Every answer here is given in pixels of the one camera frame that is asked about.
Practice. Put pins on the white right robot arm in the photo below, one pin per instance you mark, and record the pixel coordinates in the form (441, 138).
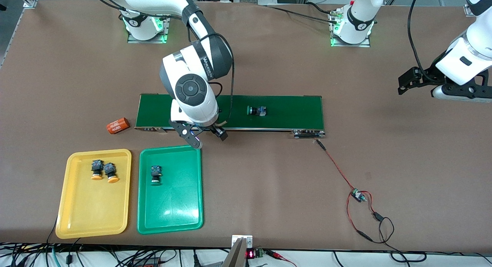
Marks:
(200, 109)

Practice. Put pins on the orange cylinder white print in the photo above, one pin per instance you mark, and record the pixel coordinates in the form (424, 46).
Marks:
(118, 126)

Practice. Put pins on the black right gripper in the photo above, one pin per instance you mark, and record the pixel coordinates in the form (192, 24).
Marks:
(220, 133)

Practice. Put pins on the red LED display module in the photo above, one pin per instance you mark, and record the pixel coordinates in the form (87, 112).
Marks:
(251, 254)

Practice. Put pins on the yellow plastic tray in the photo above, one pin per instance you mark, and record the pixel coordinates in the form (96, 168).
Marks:
(92, 209)

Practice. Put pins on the metal camera mount pole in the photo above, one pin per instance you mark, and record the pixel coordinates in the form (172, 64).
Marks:
(240, 251)

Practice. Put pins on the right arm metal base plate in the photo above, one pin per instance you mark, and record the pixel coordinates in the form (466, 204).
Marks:
(168, 25)

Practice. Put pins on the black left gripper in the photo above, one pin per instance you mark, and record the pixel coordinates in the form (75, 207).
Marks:
(429, 74)

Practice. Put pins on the small blue controller board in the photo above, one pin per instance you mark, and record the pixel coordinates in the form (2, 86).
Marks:
(358, 196)

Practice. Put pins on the red clip lead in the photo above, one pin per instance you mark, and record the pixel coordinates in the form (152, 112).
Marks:
(280, 255)

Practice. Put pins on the green conveyor belt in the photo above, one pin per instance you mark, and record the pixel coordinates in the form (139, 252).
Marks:
(288, 111)

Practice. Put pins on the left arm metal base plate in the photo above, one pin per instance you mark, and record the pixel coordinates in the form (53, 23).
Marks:
(351, 45)

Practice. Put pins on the green plastic tray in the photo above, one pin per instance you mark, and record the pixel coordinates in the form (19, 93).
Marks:
(169, 205)

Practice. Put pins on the green mushroom push button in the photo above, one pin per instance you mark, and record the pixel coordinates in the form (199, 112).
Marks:
(256, 111)
(155, 174)

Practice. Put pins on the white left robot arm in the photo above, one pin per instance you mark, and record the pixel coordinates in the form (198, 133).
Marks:
(357, 25)

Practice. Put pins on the yellow mushroom push button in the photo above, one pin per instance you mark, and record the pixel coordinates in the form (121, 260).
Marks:
(97, 169)
(111, 171)

